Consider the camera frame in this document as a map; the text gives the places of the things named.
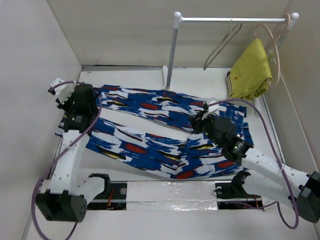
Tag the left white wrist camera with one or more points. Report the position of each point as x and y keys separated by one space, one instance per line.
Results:
x=62 y=90

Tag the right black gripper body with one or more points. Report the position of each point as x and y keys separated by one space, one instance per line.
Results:
x=206 y=127

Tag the beige wooden hanger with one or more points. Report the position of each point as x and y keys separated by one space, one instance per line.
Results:
x=274 y=55

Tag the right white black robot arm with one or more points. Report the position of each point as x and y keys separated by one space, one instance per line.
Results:
x=269 y=178

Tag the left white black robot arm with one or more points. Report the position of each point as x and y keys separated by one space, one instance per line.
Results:
x=64 y=200

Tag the white garment rack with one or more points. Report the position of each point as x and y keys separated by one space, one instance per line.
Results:
x=288 y=20

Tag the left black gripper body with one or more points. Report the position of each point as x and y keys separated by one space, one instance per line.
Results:
x=69 y=103

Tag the yellow green shorts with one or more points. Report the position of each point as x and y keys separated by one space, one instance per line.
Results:
x=250 y=76

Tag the grey wire hanger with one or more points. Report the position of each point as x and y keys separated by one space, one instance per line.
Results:
x=230 y=34

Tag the blue white red patterned trousers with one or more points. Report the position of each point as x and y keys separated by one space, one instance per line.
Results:
x=150 y=130

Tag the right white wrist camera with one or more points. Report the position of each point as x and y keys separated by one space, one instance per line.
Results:
x=210 y=106

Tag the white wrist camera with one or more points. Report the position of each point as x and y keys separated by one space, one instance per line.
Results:
x=210 y=106
x=62 y=90

